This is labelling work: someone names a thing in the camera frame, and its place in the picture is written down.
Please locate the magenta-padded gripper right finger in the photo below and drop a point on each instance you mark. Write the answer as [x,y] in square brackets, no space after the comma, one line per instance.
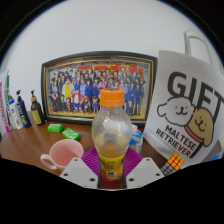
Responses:
[141,170]

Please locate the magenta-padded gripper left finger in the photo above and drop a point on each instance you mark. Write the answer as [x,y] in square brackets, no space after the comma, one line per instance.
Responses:
[80,170]

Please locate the orange-capped clear drink bottle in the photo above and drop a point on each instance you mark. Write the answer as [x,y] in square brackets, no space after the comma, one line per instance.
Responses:
[111,133]

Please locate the pink ceramic mug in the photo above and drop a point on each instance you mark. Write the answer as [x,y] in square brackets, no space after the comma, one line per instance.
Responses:
[65,153]

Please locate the flat round red coaster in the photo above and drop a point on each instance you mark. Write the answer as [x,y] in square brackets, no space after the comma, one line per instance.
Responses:
[113,185]

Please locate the colourful puzzle cube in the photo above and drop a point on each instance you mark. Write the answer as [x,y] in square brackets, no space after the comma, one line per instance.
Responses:
[173,164]

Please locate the blue tissue pack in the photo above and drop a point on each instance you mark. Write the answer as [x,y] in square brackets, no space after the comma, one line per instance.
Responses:
[136,138]

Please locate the green soap pack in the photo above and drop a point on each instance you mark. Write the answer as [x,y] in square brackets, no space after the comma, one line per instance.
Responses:
[55,127]
[71,134]

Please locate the amber pump bottle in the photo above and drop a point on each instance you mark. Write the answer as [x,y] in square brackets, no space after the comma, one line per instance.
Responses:
[37,111]

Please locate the dark blue pump bottle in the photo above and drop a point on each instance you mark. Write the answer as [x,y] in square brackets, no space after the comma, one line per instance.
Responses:
[23,113]

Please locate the white paper gift bag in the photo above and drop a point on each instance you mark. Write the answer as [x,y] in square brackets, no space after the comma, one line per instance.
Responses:
[186,100]

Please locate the white shampoo bottle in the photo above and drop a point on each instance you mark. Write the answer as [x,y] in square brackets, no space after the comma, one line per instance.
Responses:
[15,116]

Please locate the framed group picture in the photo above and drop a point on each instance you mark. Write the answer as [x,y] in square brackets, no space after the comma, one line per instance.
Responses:
[83,83]

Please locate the tall pink white box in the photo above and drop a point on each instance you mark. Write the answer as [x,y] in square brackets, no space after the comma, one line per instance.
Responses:
[3,116]

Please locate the tall white blue tube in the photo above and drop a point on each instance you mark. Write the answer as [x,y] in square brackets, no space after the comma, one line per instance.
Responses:
[8,90]

